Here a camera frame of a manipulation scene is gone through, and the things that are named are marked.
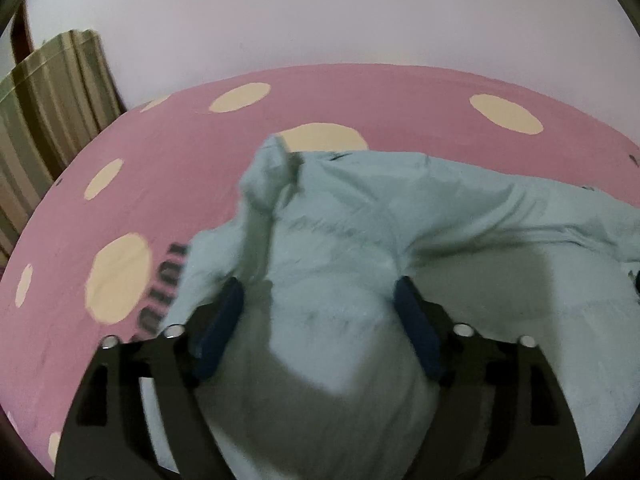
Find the striped green brown pillow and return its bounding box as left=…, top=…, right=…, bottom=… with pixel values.
left=0, top=29, right=125, bottom=264

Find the pink polka dot bedspread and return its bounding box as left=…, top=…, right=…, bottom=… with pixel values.
left=1, top=65, right=639, bottom=471

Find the light blue puffer jacket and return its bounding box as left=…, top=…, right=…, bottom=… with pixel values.
left=165, top=138, right=639, bottom=479

